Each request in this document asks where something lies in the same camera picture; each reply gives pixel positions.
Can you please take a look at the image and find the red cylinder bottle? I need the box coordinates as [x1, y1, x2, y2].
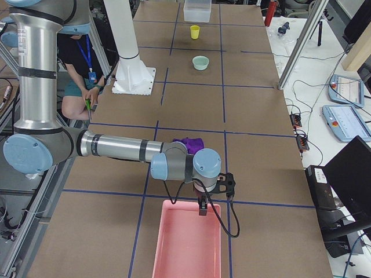
[264, 0, 277, 27]

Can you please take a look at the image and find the seated person in black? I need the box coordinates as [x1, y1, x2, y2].
[57, 34, 105, 120]

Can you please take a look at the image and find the blue black tool on table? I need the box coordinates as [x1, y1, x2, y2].
[278, 21, 290, 35]

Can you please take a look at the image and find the orange black connector upper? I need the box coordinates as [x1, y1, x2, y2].
[289, 114, 302, 129]

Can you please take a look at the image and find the green handled screwdriver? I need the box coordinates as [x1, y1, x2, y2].
[85, 98, 92, 121]

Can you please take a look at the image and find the teach pendant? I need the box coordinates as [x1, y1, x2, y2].
[328, 74, 365, 108]
[322, 104, 370, 142]

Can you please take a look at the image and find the black monitor on stand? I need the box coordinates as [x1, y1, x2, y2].
[305, 136, 370, 258]

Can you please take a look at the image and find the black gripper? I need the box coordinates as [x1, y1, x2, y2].
[193, 185, 213, 216]

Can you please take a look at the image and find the yellow plastic cup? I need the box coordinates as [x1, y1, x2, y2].
[190, 25, 200, 39]

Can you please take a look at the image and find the pink plastic bin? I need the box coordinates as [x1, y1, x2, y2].
[152, 200, 221, 277]

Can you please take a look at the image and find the orange black connector lower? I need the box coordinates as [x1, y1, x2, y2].
[296, 134, 310, 153]

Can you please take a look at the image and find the black tripod leg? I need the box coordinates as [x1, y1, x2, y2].
[317, 21, 322, 46]

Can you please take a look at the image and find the mint green bowl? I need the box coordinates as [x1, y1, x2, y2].
[192, 56, 209, 71]

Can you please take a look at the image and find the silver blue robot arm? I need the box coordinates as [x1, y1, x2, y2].
[3, 1, 222, 215]

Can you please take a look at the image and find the translucent plastic box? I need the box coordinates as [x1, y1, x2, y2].
[183, 0, 212, 23]

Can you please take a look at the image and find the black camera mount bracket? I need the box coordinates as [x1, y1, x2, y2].
[213, 173, 236, 199]

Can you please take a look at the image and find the upper teach pendant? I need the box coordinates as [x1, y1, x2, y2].
[328, 74, 365, 108]

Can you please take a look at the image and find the aluminium frame post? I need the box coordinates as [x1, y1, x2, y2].
[278, 0, 329, 90]

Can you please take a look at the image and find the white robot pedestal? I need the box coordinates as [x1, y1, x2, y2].
[104, 0, 156, 96]

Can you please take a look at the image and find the lower teach pendant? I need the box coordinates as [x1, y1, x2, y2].
[322, 104, 370, 142]

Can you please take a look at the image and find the purple cloth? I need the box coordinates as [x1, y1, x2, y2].
[173, 137, 205, 155]

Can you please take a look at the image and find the wooden beam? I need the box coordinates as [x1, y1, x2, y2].
[342, 24, 371, 71]

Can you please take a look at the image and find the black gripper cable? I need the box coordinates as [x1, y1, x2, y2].
[162, 179, 241, 239]

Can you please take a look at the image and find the orange black connector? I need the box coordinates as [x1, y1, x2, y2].
[296, 134, 310, 153]
[289, 114, 302, 129]

